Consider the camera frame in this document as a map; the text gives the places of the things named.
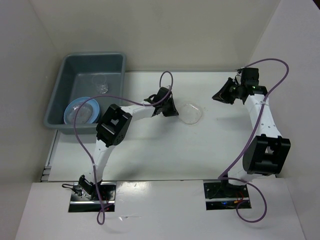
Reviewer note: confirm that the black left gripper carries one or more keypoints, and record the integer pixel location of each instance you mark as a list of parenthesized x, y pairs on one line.
[(172, 111)]

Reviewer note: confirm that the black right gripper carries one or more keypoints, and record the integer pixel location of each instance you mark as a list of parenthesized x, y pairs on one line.
[(222, 95)]

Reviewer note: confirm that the clear oval glass dish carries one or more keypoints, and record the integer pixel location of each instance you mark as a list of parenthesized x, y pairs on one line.
[(189, 113)]

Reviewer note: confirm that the clear plastic cup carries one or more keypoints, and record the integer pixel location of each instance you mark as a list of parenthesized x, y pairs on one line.
[(100, 82)]

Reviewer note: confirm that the blue plastic plate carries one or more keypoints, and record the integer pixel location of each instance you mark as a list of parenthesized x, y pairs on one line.
[(67, 116)]

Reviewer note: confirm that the clear round glass dish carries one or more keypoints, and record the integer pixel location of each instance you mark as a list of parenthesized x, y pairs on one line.
[(81, 112)]

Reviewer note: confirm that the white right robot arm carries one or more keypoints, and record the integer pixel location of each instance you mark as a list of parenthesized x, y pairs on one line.
[(266, 150)]

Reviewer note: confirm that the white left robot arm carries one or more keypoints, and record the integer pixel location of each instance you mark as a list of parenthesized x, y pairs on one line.
[(112, 129)]

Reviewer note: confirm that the grey plastic bin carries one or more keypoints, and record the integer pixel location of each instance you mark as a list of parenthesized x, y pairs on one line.
[(74, 80)]

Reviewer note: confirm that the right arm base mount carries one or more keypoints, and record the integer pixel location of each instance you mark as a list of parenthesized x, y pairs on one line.
[(220, 195)]

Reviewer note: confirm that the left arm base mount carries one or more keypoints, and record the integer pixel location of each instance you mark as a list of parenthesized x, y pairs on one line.
[(82, 202)]

